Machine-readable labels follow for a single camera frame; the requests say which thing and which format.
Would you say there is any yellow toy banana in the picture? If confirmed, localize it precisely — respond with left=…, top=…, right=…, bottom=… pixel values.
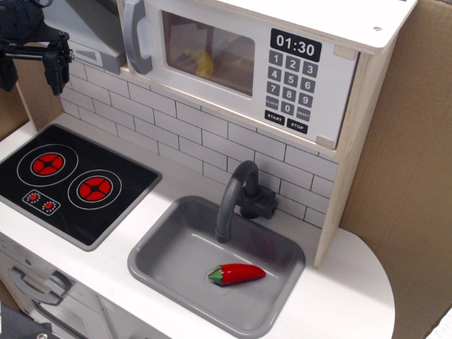
left=184, top=49, right=214, bottom=78

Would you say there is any dark grey toy faucet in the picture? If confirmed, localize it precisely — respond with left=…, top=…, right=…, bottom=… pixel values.
left=215, top=160, right=278, bottom=244

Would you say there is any grey range hood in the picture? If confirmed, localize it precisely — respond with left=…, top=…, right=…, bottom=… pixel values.
left=43, top=0, right=126, bottom=74

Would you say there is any brown cardboard panel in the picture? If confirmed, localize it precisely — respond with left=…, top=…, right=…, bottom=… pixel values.
left=340, top=1, right=451, bottom=338

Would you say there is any red toy chili pepper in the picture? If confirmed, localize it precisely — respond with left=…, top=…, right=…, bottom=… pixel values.
left=208, top=263, right=266, bottom=285

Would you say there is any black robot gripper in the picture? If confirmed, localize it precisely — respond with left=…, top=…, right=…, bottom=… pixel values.
left=0, top=1, right=73, bottom=96

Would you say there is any wooden microwave cabinet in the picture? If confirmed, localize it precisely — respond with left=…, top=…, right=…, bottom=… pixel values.
left=126, top=1, right=415, bottom=267

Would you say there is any white toy microwave door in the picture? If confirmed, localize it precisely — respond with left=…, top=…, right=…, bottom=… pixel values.
left=138, top=1, right=359, bottom=149

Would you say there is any grey microwave door handle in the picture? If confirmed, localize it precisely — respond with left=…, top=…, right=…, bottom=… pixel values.
left=123, top=0, right=153, bottom=75

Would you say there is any grey toy sink basin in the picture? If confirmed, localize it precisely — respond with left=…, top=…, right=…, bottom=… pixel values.
left=128, top=196, right=305, bottom=338

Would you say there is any white toy oven door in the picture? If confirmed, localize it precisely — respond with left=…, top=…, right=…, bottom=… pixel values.
left=1, top=236, right=114, bottom=338

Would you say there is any grey oven door handle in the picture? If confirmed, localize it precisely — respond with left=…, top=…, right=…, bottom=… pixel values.
left=8, top=266, right=72, bottom=306

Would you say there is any black toy stovetop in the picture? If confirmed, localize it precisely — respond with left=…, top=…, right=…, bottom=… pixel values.
left=1, top=125, right=162, bottom=251

